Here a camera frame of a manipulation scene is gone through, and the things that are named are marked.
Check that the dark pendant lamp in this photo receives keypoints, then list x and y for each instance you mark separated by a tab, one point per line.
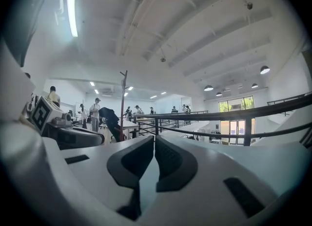
208	88
265	70
219	94
255	86

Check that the glass entrance door with windows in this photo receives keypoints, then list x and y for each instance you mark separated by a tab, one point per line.
234	128

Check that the group of ceiling light panels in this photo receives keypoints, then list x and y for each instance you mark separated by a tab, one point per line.
92	83

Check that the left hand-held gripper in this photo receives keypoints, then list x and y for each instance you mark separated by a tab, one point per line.
45	114

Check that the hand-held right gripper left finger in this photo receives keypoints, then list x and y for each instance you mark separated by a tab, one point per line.
102	171

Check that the hanging ceiling sensor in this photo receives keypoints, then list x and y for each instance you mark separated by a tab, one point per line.
162	59
249	5

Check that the long ceiling light tube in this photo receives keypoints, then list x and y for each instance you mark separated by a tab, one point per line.
72	13

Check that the person's black t-shirt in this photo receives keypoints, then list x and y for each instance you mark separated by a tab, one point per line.
29	30

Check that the brown wooden coat stand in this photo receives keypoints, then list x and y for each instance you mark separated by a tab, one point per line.
123	103

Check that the black curved metal railing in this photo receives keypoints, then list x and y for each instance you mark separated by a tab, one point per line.
247	132

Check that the light wooden desk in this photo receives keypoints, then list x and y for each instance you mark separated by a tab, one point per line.
129	125

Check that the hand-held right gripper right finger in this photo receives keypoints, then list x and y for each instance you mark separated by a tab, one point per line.
207	195

